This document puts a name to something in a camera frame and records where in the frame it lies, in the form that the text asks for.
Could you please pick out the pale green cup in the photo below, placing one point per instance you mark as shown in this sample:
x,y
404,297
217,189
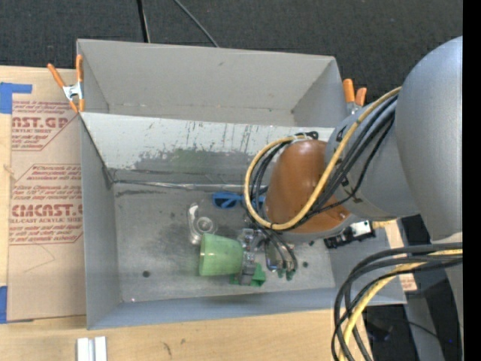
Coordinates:
x,y
219,256

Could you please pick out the clear glass thing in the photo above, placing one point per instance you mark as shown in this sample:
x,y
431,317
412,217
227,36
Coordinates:
x,y
203,224

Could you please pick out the blue sunglasses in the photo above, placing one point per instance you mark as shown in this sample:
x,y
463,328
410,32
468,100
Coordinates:
x,y
225,201

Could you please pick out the grey metal bin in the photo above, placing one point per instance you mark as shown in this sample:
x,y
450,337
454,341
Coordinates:
x,y
150,239

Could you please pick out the brown cardboard board red print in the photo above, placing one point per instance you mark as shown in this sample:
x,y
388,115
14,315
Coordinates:
x,y
45,276

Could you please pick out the black cylinder on white bracket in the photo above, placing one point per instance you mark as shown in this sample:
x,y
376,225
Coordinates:
x,y
343,238

